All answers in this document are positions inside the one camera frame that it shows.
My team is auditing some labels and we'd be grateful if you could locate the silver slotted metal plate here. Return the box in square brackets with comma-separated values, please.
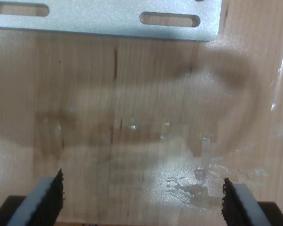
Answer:
[0, 0, 223, 42]

